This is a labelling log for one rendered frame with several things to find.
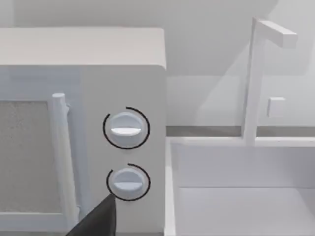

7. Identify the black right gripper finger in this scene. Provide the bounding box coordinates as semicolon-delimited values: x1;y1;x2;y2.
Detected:
65;193;117;236

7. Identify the small white microwave knob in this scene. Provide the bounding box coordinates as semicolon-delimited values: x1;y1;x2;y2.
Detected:
110;167;146;197

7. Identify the large white microwave knob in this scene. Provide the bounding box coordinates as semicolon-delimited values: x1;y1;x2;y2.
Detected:
108;112;145;145

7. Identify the microwave oven door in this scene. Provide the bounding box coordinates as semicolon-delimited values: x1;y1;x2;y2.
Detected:
0;66;83;236

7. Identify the pale microwave oven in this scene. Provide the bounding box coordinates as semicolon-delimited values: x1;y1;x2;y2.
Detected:
0;27;167;236

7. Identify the white sink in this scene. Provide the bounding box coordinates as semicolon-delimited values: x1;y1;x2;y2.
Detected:
164;136;315;236

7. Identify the tall white tap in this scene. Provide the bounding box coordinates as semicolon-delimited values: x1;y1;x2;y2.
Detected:
242;16;299;146

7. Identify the white microwave door handle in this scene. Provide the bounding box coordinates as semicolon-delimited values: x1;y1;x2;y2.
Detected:
51;92;81;232

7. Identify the small white square wall plate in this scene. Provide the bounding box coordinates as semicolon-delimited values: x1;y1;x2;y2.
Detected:
267;97;286;118

